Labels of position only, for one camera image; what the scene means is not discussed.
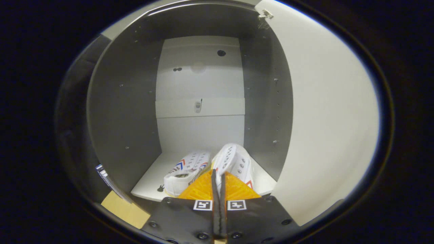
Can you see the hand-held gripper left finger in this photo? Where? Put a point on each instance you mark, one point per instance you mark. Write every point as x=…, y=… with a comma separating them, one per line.
x=190, y=217

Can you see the grey shoe cabinet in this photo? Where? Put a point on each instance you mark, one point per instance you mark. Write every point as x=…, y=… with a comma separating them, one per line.
x=122, y=112

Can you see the white shoe cabinet door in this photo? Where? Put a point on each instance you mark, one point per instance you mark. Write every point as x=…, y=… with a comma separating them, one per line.
x=325, y=118

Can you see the white shoe with metal eyelets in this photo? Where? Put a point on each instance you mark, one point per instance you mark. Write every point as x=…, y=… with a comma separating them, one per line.
x=234, y=161

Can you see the white shoe with striped print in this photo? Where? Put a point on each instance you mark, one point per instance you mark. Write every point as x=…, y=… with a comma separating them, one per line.
x=188, y=171

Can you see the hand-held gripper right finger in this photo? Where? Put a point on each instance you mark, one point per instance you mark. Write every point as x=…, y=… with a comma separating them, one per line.
x=254, y=217

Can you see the metal door hinge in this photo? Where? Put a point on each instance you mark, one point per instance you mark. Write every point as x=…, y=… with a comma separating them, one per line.
x=266, y=14

